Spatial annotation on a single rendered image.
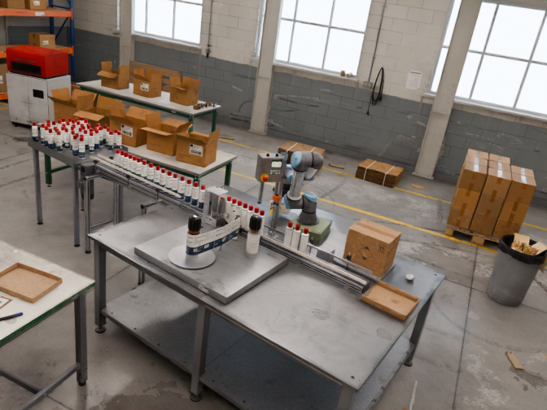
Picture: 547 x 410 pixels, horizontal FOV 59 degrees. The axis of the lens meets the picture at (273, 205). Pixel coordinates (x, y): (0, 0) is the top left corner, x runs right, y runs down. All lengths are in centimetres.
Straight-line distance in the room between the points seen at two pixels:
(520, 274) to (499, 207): 143
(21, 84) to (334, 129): 516
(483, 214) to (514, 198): 40
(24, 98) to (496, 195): 690
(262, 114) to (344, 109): 161
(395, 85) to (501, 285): 433
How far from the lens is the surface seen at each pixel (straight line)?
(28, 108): 857
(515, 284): 533
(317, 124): 906
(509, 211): 650
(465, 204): 648
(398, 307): 324
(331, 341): 280
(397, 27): 856
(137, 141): 553
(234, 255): 332
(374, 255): 341
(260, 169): 344
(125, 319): 379
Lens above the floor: 255
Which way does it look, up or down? 24 degrees down
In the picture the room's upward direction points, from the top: 9 degrees clockwise
